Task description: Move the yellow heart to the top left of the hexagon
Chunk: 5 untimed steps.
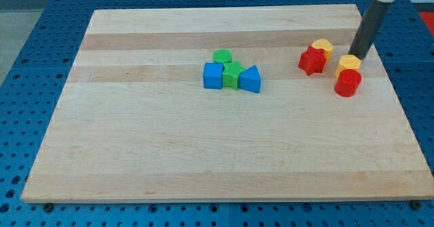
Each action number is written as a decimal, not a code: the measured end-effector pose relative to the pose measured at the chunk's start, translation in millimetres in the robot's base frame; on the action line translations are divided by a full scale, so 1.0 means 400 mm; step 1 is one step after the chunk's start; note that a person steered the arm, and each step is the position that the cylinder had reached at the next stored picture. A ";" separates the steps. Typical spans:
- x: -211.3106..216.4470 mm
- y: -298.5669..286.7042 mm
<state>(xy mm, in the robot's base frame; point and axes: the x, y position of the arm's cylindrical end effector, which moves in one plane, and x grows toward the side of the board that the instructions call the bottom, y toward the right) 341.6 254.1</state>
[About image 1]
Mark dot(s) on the yellow hexagon block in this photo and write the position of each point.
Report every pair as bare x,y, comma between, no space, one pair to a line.
348,61

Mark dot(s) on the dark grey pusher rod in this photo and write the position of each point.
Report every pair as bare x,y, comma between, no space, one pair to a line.
370,24

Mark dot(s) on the wooden board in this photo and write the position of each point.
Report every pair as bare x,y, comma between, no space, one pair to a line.
134,123

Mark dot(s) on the green star block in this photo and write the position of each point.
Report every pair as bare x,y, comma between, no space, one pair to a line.
231,73

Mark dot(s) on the red star block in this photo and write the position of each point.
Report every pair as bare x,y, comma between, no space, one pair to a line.
313,60

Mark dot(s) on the red cylinder block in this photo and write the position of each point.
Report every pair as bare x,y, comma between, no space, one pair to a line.
347,83

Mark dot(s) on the blue cube block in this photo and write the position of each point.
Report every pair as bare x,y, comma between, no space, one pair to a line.
212,75

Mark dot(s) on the blue triangle block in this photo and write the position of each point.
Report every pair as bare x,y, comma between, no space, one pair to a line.
250,80

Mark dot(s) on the green cylinder block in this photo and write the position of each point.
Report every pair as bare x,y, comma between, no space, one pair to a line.
222,56

